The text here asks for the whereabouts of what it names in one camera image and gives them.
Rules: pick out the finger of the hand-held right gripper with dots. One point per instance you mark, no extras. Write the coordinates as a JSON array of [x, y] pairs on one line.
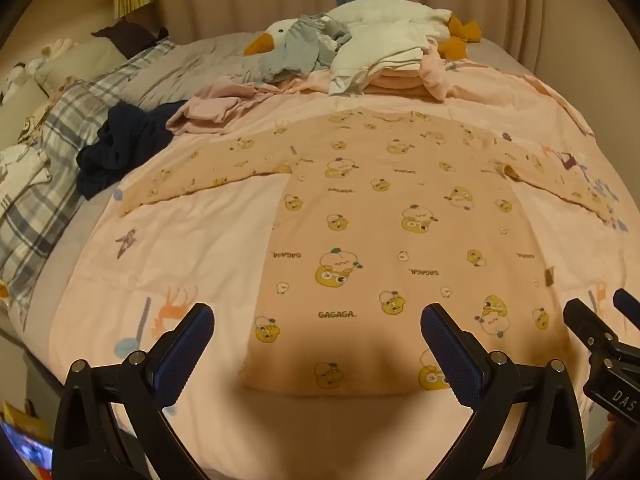
[[585, 322], [627, 304]]

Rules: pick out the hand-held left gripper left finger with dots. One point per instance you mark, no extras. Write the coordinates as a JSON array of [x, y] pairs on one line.
[[190, 345]]

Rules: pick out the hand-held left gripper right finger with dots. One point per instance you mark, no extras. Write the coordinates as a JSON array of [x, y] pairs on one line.
[[450, 355]]

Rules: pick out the peach cartoon print shirt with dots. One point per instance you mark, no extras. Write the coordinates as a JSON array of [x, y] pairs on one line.
[[375, 220]]

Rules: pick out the pink printed blanket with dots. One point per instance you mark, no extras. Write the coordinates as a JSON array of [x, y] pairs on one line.
[[200, 240]]

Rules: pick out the colourful box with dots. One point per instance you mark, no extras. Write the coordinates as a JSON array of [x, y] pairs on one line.
[[25, 447]]

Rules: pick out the navy garment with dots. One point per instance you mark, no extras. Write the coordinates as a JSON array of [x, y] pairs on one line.
[[125, 150]]

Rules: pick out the crumpled pink garment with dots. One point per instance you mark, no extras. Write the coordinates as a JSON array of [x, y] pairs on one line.
[[215, 107]]

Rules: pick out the white printed garment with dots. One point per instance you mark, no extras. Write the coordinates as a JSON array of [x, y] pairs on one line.
[[20, 170]]

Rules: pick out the plaid quilt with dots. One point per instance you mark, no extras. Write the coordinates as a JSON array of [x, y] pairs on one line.
[[65, 125]]

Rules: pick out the cartoon print pillow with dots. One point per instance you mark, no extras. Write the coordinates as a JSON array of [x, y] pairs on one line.
[[31, 130]]

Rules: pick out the folded pink garment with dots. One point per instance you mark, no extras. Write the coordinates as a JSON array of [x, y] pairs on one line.
[[400, 84]]

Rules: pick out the beige pillow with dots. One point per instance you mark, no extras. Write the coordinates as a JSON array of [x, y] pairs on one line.
[[85, 60]]

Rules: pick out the brown cushion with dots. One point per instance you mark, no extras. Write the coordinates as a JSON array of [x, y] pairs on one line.
[[130, 37]]

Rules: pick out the white and black plush toy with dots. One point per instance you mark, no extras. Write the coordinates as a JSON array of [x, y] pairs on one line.
[[25, 72]]

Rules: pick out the cream plush toy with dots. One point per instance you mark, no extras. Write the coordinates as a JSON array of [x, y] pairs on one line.
[[57, 47]]

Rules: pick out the light grey garment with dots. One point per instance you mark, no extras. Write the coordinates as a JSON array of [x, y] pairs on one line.
[[332, 35]]

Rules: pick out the white goose plush toy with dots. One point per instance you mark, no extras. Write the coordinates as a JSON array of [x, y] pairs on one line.
[[380, 12]]

